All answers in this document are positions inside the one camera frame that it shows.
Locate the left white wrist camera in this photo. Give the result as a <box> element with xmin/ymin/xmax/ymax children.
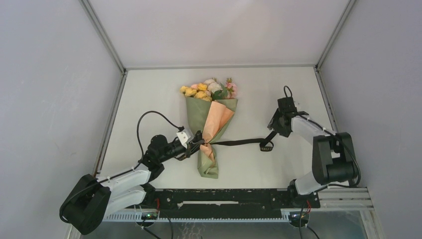
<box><xmin>176</xmin><ymin>128</ymin><xmax>194</xmax><ymax>148</ymax></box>

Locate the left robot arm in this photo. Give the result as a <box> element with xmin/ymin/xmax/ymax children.
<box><xmin>59</xmin><ymin>129</ymin><xmax>204</xmax><ymax>235</ymax></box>

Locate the green orange wrapping paper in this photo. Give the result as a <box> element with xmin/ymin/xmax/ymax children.
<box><xmin>186</xmin><ymin>97</ymin><xmax>238</xmax><ymax>179</ymax></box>

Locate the yellow flower stem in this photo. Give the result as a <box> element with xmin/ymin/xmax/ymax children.
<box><xmin>180</xmin><ymin>83</ymin><xmax>212</xmax><ymax>102</ymax></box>

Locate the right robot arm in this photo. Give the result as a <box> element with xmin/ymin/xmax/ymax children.
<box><xmin>268</xmin><ymin>97</ymin><xmax>360</xmax><ymax>207</ymax></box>

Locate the pink rose stem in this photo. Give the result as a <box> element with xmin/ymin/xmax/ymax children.
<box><xmin>225</xmin><ymin>78</ymin><xmax>237</xmax><ymax>99</ymax></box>

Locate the black mounting rail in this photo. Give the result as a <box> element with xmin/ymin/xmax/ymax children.
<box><xmin>142</xmin><ymin>188</ymin><xmax>320</xmax><ymax>215</ymax></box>

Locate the white cable duct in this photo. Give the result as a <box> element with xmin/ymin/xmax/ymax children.
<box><xmin>103</xmin><ymin>211</ymin><xmax>290</xmax><ymax>223</ymax></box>

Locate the black printed ribbon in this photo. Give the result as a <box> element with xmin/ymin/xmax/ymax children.
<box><xmin>176</xmin><ymin>131</ymin><xmax>277</xmax><ymax>161</ymax></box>

